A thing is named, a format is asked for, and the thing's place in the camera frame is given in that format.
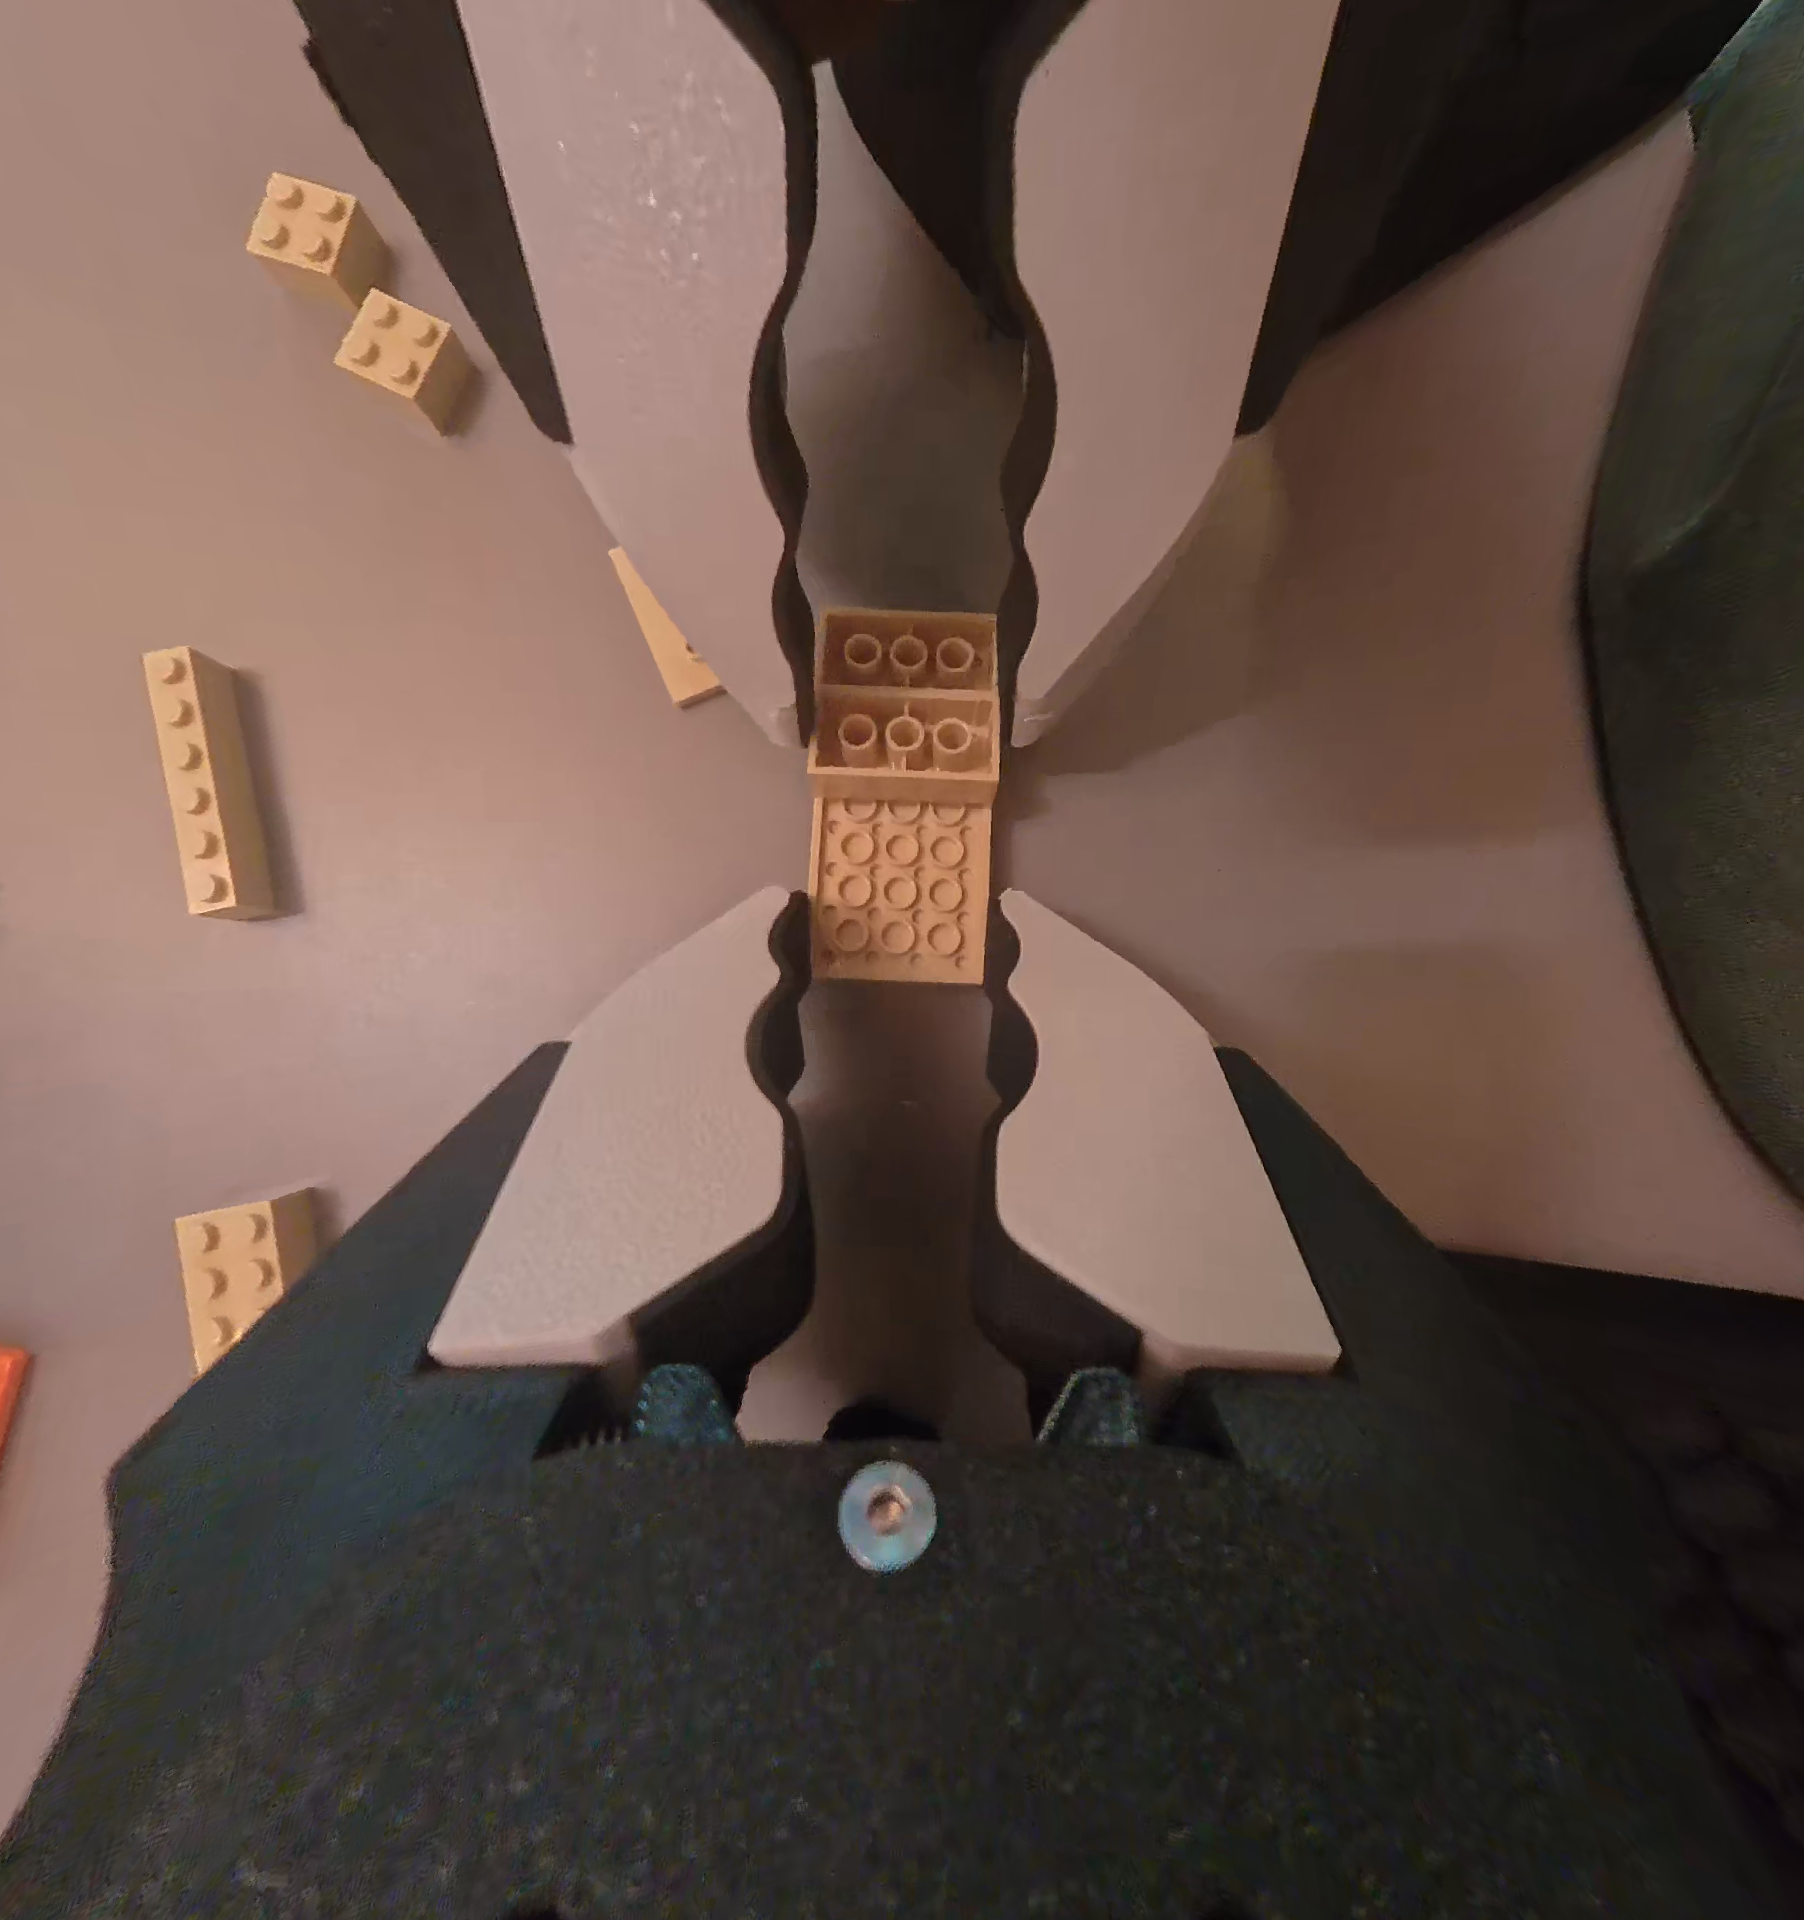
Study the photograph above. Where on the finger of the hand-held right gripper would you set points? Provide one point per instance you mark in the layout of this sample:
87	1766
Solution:
633	300
1158	300

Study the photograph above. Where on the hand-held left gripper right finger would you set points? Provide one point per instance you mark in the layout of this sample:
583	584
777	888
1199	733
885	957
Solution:
1158	1172

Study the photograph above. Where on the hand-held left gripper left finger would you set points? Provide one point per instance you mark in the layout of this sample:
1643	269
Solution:
633	1172

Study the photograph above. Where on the tan two-by-two brick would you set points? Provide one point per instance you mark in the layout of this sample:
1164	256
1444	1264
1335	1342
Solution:
401	358
309	230

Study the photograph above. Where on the large tan brick plate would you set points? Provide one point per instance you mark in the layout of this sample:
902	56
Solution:
902	891

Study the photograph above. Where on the tan two-by-four brick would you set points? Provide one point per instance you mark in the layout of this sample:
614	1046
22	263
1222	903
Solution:
906	742
241	1273
908	649

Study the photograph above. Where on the long narrow tan brick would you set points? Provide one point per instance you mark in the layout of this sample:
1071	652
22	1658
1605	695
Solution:
210	781

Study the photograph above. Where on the grey desk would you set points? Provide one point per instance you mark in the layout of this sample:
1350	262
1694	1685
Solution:
391	752

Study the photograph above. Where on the small tan two-stud plate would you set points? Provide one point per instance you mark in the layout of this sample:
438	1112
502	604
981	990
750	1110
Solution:
671	645

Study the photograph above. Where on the black quilted seat cushion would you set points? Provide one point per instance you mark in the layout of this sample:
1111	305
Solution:
1533	149

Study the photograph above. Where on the person's dark green hoodie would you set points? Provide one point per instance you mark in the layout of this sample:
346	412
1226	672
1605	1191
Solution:
1743	672

